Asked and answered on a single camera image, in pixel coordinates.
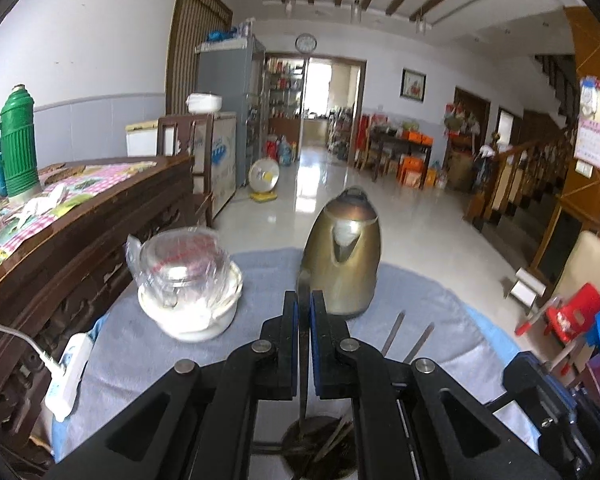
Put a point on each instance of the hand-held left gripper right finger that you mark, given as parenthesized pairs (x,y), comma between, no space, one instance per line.
(317,350)

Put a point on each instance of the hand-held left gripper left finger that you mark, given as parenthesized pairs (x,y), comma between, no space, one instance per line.
(292,350)

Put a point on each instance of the dark grey chopstick holder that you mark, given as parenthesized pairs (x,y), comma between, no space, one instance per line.
(292,440)

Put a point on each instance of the blue table cover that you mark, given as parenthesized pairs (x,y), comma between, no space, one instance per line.
(505,370)

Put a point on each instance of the golden electric kettle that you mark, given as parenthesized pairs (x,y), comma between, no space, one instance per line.
(345,270)

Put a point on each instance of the red plastic chair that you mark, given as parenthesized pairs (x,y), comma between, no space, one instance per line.
(575,315)

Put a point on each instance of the white ceramic bowl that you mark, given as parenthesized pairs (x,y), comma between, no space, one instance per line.
(195,320)

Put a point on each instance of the white step stool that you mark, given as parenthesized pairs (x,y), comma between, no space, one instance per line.
(527,287)

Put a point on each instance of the beige chair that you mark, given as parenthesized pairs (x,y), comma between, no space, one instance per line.
(585,265)

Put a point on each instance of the grey tablecloth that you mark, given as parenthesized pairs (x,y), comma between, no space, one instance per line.
(145,360)

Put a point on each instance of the white floor fan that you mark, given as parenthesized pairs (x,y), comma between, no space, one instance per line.
(264,177)

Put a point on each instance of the white chest freezer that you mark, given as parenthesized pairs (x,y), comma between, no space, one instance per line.
(225,160)

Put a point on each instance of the wooden chair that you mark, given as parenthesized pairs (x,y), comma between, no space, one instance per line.
(200,170)

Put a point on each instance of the dark wooden table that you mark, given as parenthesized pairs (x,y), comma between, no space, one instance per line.
(400,147)

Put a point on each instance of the white power strip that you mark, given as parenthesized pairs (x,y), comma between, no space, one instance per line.
(70,375)

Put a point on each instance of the wooden staircase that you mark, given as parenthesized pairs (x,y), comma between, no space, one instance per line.
(525,175)

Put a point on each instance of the checkered table cover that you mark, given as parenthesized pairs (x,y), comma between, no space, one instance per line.
(95,180)

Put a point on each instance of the white pot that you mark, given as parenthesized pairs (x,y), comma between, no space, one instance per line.
(204,102)

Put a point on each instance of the grey refrigerator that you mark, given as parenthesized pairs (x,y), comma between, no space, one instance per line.
(225,80)

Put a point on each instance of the brown slatted door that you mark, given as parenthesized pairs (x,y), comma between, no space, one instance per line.
(190,45)

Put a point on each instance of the green thermos flask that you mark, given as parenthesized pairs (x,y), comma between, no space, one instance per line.
(20,150)

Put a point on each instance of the pink wall calendar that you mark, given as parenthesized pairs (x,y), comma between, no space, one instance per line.
(594,125)

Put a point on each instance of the framed wall picture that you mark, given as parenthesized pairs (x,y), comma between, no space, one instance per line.
(413,85)

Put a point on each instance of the round wall clock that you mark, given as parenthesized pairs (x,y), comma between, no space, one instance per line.
(306,43)

